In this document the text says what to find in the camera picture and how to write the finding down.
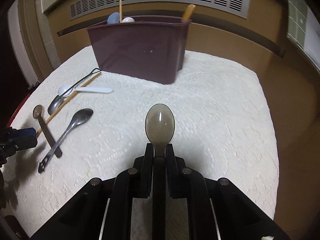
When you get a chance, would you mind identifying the small grey spoon black handle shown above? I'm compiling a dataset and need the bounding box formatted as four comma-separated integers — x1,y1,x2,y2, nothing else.
33,105,56,147

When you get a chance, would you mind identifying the blue plastic spoon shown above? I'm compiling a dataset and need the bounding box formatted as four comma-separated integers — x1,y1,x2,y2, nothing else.
106,12,120,24

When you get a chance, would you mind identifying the white plastic spoon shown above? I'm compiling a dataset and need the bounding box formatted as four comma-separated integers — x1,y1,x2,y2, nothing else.
58,85,113,97

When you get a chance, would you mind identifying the dark purple utensil bin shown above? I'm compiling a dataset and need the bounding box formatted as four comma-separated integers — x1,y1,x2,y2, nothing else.
87,15,189,85

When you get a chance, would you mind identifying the green white deer towel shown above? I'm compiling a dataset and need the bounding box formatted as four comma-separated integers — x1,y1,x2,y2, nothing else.
287,0,319,71

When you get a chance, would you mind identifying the long wooden chopstick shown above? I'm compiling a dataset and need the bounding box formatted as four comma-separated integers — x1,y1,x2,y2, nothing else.
119,0,123,23

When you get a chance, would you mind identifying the dark metal spoon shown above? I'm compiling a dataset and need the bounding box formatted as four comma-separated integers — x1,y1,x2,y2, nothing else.
37,108,94,174

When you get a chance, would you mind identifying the light wooden spoon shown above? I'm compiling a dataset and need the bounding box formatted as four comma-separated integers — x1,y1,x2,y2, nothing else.
181,4,195,22

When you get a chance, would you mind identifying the steel spoon wire loop handle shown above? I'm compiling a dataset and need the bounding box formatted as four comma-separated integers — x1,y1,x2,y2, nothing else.
47,68,101,115

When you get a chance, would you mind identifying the white textured table cloth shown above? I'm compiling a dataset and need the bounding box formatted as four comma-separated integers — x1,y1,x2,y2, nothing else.
2,51,279,236

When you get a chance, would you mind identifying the white ball-handle metal spoon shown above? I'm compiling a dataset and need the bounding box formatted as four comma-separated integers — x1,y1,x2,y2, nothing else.
121,17,135,23

